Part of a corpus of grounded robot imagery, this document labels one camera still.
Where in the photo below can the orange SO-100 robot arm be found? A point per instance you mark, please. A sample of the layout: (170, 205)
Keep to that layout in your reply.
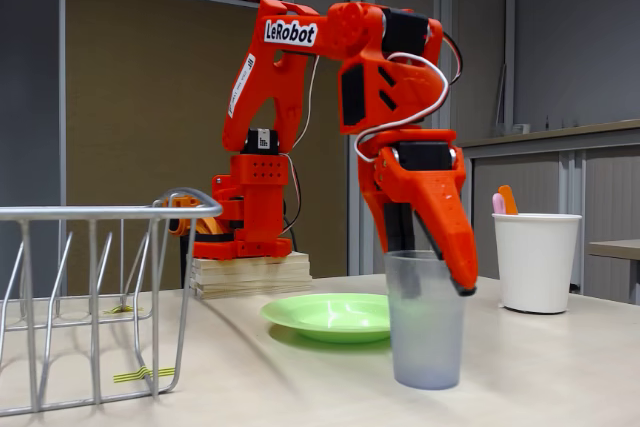
(360, 27)

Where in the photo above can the small white counter object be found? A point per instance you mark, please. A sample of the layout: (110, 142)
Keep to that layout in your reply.
(521, 129)

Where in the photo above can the stacked plywood base block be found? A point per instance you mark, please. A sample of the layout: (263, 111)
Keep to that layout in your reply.
(250, 277)

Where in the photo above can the orange plastic knife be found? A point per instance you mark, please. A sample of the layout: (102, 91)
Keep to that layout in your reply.
(509, 202)

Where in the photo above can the grey side desk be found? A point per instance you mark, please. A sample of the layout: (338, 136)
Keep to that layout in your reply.
(615, 248)

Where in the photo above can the white paper cup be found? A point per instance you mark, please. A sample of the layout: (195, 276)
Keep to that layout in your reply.
(535, 267)

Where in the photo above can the grey cabinet with counter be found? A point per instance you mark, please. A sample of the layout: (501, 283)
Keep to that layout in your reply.
(610, 187)

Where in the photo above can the translucent grey plastic tumbler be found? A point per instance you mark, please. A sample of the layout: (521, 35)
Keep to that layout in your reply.
(425, 337)

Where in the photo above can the green plastic plate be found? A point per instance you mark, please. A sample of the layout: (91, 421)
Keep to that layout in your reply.
(325, 317)

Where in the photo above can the pink plastic utensil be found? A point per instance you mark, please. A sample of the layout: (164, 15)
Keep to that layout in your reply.
(498, 204)

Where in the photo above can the brown partition board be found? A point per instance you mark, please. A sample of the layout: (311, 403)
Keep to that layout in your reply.
(150, 97)

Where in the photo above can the thin grey leaning rod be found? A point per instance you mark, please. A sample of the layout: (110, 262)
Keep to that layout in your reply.
(500, 97)

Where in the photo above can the light orange table clamp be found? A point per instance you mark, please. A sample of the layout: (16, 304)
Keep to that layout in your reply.
(182, 201)

